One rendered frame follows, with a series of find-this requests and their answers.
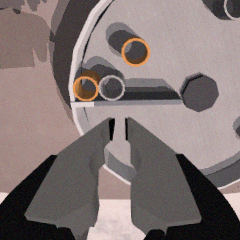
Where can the grey round turntable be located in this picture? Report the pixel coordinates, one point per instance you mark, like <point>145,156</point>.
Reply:
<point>193,54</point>

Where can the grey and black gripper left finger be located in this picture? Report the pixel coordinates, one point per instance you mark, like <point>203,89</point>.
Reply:
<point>60,192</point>

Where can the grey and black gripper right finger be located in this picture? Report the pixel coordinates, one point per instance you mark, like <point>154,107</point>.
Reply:
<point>170,193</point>

